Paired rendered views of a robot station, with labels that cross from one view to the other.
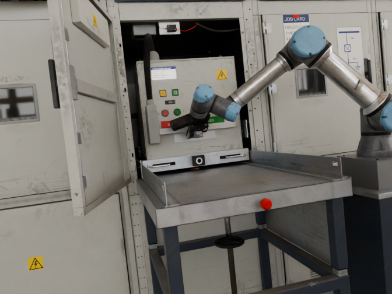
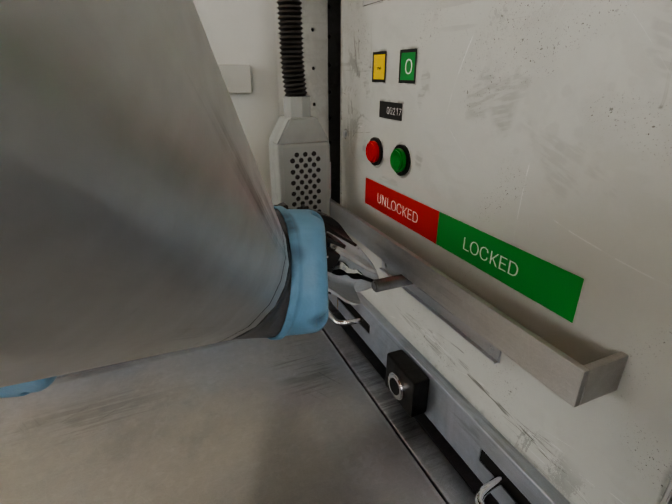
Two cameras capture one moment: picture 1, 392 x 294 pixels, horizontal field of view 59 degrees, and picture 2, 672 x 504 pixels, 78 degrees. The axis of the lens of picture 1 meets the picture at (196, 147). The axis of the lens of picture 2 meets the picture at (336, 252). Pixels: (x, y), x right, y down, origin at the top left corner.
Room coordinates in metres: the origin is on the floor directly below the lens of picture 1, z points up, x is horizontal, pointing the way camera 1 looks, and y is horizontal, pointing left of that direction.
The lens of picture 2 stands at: (1.53, -0.37, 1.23)
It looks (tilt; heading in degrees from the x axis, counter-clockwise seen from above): 23 degrees down; 80
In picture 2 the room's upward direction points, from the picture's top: straight up
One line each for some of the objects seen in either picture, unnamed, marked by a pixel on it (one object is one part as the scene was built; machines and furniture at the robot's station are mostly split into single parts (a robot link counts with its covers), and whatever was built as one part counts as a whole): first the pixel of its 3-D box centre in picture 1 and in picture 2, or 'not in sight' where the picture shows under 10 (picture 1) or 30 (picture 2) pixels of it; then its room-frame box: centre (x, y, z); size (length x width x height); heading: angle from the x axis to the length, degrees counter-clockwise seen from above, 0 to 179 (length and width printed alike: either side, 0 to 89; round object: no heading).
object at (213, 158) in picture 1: (196, 160); (431, 374); (1.71, 0.00, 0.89); 0.54 x 0.05 x 0.06; 104
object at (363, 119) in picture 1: (375, 115); not in sight; (1.44, -0.76, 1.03); 0.13 x 0.12 x 0.14; 174
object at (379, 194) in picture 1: (380, 184); not in sight; (1.42, -0.74, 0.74); 0.32 x 0.32 x 0.02; 15
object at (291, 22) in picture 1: (297, 34); not in sight; (1.77, -0.57, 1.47); 0.15 x 0.01 x 0.21; 104
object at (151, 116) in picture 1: (152, 124); (302, 182); (1.58, 0.19, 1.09); 0.08 x 0.05 x 0.17; 14
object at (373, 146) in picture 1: (375, 143); not in sight; (1.45, -0.76, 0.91); 0.15 x 0.15 x 0.10
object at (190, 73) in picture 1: (192, 108); (441, 165); (1.69, 0.00, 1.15); 0.48 x 0.01 x 0.48; 104
